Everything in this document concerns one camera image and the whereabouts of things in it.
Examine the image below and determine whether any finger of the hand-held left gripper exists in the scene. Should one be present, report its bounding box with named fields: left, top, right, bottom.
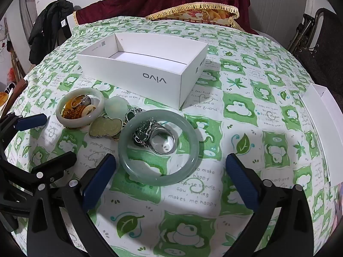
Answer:
left=0, top=112, right=48, bottom=150
left=0, top=151, right=78, bottom=193

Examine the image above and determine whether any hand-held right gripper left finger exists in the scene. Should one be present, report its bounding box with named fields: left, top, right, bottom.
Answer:
left=27, top=152, right=118, bottom=257

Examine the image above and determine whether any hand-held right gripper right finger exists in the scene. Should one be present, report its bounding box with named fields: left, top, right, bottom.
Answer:
left=224, top=153, right=314, bottom=257

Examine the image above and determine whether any green jade bangle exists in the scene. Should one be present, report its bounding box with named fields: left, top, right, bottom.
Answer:
left=118, top=109, right=200, bottom=185

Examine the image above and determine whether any amber bead bracelet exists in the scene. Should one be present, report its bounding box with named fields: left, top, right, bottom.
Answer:
left=61, top=106, right=84, bottom=119

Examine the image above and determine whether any amber ring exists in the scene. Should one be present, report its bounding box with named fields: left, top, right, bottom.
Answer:
left=67, top=95, right=85, bottom=108

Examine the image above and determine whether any cream round jade disc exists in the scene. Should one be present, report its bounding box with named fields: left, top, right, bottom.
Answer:
left=81, top=104, right=96, bottom=117

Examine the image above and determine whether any white jade bangle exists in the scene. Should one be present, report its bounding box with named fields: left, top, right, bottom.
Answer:
left=56, top=88, right=105, bottom=129

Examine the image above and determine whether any green stone silver pendant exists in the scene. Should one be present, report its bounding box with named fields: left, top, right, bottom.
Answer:
left=133, top=118, right=156, bottom=146

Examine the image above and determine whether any large silver ring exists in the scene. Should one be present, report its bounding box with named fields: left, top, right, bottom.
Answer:
left=149, top=128, right=176, bottom=155

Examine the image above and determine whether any pale green jade pendant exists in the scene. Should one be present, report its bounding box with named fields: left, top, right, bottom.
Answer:
left=103, top=96, right=129, bottom=116

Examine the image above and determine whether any white cardboard box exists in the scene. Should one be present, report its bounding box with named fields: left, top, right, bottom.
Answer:
left=77, top=32, right=209, bottom=110

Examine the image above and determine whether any green and white tablecloth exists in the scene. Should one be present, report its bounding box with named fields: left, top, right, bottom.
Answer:
left=5, top=15, right=341, bottom=257

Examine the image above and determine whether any black jacket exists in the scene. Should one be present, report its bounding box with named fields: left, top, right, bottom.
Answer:
left=28, top=0, right=75, bottom=65

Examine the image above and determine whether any white box lid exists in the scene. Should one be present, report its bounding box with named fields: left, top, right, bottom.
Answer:
left=299, top=83, right=341, bottom=188

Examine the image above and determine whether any dark metal chair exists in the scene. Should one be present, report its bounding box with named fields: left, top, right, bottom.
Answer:
left=286, top=7, right=343, bottom=97

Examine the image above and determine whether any gold fringed cushion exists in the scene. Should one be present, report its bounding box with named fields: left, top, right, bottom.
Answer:
left=144, top=2, right=241, bottom=29

